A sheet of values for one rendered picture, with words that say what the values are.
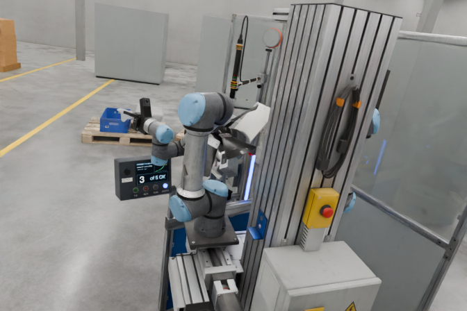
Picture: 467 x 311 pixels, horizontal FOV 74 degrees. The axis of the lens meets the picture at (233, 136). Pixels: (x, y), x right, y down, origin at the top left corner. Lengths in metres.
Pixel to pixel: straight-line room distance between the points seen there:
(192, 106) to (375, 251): 1.70
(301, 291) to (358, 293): 0.21
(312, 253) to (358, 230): 1.26
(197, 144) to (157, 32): 8.02
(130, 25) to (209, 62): 2.68
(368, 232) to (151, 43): 7.81
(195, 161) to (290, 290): 0.55
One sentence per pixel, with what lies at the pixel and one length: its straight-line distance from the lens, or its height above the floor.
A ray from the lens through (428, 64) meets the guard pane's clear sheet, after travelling 2.09.
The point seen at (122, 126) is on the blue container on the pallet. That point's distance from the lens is 5.00.
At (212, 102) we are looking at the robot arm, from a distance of 1.14.
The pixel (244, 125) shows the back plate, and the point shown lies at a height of 1.18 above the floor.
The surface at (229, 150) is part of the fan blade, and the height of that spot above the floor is 1.15.
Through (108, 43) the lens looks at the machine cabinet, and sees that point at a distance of 9.40.
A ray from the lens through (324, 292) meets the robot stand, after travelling 1.09.
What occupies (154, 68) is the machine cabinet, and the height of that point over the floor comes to 0.47.
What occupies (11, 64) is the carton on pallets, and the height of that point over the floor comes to 0.15.
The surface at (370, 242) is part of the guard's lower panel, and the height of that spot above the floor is 0.71.
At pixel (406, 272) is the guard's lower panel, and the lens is 2.33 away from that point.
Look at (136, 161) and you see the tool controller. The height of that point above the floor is 1.25.
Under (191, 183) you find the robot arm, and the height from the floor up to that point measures 1.33.
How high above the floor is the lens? 1.93
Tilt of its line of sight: 19 degrees down
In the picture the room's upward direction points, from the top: 9 degrees clockwise
